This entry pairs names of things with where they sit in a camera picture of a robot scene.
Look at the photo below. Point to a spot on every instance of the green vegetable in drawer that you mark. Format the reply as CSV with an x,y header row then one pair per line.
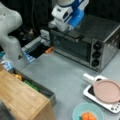
x,y
31,85

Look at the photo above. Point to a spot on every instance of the wooden drawer cabinet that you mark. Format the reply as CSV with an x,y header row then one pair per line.
x,y
24,102

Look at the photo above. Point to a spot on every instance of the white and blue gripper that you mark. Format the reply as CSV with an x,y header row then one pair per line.
x,y
67,14

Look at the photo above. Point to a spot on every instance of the yellow item in drawer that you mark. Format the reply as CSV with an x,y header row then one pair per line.
x,y
18,77

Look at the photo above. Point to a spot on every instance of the pink frying pan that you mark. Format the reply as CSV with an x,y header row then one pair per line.
x,y
107,91

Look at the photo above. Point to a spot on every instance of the small orange object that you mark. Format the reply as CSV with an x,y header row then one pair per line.
x,y
49,50

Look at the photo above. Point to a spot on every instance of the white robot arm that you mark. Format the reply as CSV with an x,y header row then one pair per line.
x,y
10,20

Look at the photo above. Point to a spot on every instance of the white induction cooker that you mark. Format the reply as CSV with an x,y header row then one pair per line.
x,y
114,107

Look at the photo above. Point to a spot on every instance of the open grey metal drawer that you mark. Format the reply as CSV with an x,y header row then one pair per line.
x,y
43,90

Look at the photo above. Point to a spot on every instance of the light blue bowl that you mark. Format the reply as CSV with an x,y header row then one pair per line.
x,y
87,108

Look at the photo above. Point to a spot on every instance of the silver toaster oven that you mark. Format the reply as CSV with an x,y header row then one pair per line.
x,y
93,43

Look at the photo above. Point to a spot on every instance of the orange carrot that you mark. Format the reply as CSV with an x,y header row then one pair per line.
x,y
88,116

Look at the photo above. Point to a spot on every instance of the grey power strip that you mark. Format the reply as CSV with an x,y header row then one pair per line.
x,y
44,39

